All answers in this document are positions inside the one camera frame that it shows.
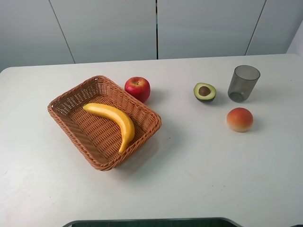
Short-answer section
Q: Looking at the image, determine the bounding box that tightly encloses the yellow banana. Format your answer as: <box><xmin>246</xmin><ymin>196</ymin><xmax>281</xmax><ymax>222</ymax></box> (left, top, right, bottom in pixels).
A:
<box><xmin>83</xmin><ymin>103</ymin><xmax>135</xmax><ymax>154</ymax></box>

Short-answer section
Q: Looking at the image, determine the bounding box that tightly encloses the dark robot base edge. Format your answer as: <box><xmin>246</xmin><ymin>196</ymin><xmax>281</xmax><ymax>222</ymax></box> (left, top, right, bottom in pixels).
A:
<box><xmin>65</xmin><ymin>218</ymin><xmax>240</xmax><ymax>227</ymax></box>

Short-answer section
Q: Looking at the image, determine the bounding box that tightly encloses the brown wicker basket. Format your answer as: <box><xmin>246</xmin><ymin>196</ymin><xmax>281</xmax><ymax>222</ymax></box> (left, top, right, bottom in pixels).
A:
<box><xmin>47</xmin><ymin>76</ymin><xmax>161</xmax><ymax>171</ymax></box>

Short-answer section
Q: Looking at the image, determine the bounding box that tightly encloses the red apple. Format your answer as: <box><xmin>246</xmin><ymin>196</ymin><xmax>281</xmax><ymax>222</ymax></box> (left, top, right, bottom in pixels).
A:
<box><xmin>125</xmin><ymin>77</ymin><xmax>151</xmax><ymax>103</ymax></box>

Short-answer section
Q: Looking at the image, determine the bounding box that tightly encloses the halved avocado with pit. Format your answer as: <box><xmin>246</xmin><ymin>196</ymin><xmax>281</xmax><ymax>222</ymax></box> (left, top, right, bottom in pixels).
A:
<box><xmin>194</xmin><ymin>83</ymin><xmax>216</xmax><ymax>103</ymax></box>

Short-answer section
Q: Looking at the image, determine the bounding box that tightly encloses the orange peach fruit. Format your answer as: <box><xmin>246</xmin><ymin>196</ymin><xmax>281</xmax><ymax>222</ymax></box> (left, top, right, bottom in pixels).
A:
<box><xmin>226</xmin><ymin>107</ymin><xmax>254</xmax><ymax>132</ymax></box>

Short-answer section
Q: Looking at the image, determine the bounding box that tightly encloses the grey translucent plastic cup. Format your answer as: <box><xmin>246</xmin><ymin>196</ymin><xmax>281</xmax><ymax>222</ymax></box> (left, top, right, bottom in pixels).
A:
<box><xmin>228</xmin><ymin>65</ymin><xmax>260</xmax><ymax>103</ymax></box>

